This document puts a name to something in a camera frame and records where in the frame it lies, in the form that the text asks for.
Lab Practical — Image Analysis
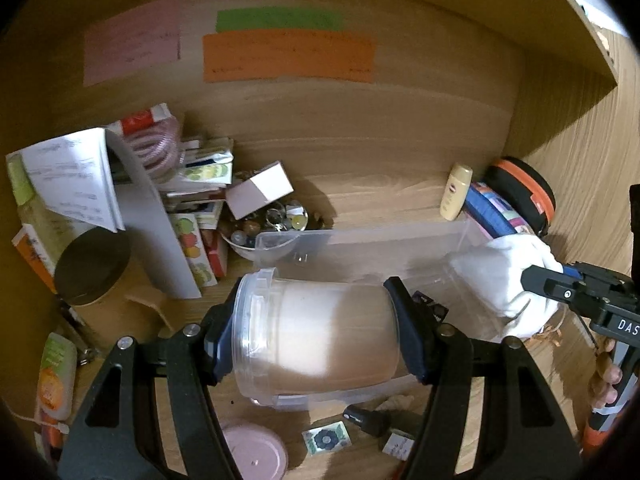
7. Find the green yellow packet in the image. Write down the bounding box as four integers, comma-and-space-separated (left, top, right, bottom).
6, 152, 66, 261

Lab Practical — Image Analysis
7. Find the red flat box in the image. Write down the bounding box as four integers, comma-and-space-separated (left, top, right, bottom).
202, 232, 229, 279

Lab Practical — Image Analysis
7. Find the pink round lid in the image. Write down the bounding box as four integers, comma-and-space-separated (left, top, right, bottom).
222, 424, 290, 480

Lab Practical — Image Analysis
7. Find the open white booklet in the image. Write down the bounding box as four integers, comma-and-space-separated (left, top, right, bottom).
6, 127, 203, 300

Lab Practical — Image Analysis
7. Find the green paper note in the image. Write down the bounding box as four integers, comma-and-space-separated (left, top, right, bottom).
216, 7, 345, 32

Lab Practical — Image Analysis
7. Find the person's right hand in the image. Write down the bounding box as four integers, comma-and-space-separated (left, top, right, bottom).
589, 339, 624, 411

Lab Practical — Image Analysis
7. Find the small white cardboard box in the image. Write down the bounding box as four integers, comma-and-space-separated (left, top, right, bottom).
225, 161, 295, 220

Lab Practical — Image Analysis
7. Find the white cloth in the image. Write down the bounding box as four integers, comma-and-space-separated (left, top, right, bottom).
442, 234, 566, 338

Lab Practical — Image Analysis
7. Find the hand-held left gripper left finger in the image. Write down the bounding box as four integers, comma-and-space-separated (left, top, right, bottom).
57, 279, 247, 480

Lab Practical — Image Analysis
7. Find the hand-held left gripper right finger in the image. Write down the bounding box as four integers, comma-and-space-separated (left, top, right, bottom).
384, 276, 583, 480

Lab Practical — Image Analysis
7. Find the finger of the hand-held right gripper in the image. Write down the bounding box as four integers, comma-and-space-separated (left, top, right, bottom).
520, 264, 593, 313

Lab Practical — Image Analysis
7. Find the orange paper note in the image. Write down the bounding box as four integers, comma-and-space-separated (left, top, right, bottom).
202, 30, 377, 83

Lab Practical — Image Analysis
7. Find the blue fabric pouch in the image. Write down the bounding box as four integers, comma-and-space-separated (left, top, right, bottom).
462, 182, 533, 238

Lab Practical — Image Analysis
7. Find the small gold brown trinket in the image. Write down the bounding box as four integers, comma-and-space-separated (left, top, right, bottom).
530, 324, 565, 350

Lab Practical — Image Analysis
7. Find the lime fruit sticker sheet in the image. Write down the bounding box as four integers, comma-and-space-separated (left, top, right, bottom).
177, 152, 235, 187

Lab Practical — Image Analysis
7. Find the pink paper note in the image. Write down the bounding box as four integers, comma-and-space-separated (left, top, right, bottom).
82, 0, 182, 86

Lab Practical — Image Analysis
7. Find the tiny white printed box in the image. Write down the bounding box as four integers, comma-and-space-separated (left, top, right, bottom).
382, 430, 416, 461

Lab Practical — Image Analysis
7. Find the black orange zip case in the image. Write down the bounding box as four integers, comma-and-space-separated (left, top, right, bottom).
485, 157, 557, 238

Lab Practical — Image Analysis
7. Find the small black packet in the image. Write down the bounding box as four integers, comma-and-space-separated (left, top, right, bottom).
415, 290, 448, 322

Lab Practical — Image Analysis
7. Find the orange white box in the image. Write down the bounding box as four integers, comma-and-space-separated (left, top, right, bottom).
11, 225, 58, 295

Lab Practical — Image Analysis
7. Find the white bowl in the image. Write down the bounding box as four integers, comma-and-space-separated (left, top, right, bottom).
217, 220, 301, 262

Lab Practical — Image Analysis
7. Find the wooden shelf board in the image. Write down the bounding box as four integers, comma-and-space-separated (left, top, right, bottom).
530, 0, 621, 86

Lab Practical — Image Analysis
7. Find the green orange snack packet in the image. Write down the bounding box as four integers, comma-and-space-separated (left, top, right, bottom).
35, 332, 78, 421

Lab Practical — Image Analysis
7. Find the clear plastic jar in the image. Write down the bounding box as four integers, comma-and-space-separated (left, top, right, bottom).
231, 269, 416, 408

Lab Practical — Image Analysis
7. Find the flower sticker card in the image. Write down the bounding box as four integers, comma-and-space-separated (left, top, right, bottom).
301, 422, 353, 457

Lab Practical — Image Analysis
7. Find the yellow sunscreen bottle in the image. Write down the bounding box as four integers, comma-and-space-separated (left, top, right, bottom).
439, 162, 473, 221

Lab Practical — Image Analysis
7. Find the pink coil hair ties pack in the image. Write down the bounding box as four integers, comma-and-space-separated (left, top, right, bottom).
107, 102, 186, 181

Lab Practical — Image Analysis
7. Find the small black dropper bottle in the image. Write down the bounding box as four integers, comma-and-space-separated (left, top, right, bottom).
342, 404, 396, 436

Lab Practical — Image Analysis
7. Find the clear plastic storage box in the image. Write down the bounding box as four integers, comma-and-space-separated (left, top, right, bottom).
252, 212, 563, 411

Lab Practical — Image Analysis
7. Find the brown cup with handle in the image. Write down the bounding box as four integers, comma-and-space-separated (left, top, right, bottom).
54, 227, 173, 351

